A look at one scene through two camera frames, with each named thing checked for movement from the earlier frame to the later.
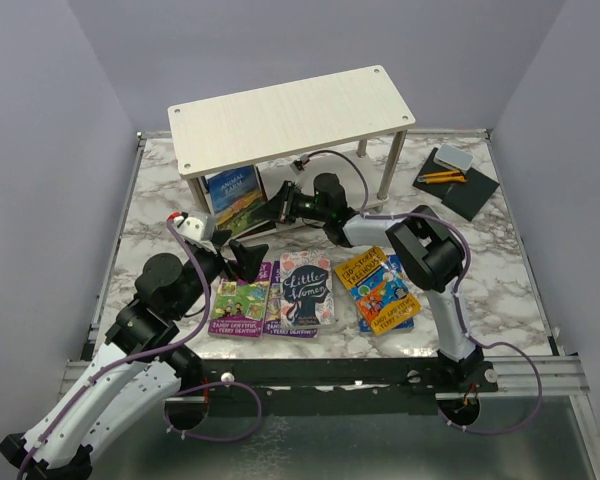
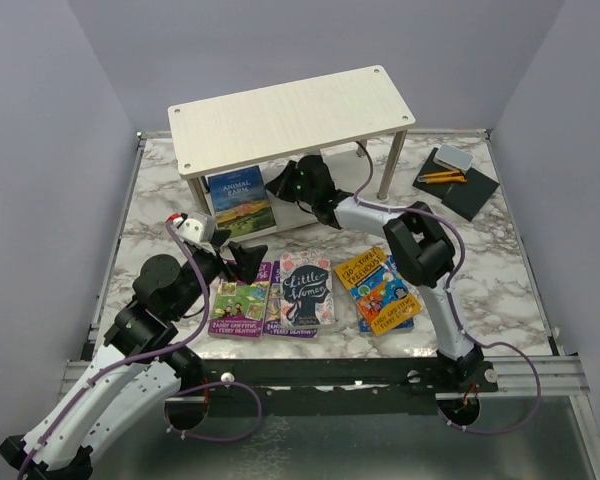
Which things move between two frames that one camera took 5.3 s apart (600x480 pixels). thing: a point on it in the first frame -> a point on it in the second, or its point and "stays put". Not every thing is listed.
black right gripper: x=279 y=209 -> x=280 y=185
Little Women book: x=306 y=289 stays put
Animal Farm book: x=232 y=196 stays put
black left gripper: x=250 y=258 stays put
